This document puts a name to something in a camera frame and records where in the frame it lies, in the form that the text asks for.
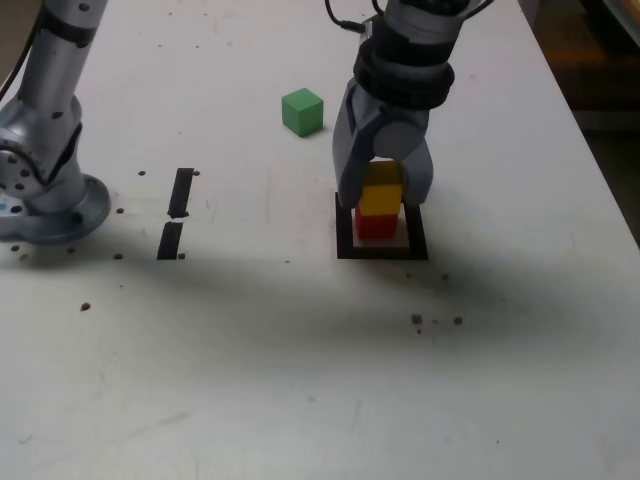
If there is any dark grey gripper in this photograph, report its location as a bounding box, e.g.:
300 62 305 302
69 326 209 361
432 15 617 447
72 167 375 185
331 82 434 209

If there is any yellow cube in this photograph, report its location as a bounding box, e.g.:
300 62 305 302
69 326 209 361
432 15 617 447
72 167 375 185
359 162 404 217

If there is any red cube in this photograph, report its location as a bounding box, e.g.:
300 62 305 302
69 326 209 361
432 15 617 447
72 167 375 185
353 207 400 240

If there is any green cube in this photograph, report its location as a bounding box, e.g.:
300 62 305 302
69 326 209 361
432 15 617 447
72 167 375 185
281 87 325 138

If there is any black tape square outline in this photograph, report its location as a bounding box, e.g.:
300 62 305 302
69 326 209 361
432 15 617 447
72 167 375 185
334 191 430 261

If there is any black tape strip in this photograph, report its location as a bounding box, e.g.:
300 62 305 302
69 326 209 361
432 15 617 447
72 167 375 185
156 167 195 261

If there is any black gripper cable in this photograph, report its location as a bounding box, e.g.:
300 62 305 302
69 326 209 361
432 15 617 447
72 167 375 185
323 0 374 34

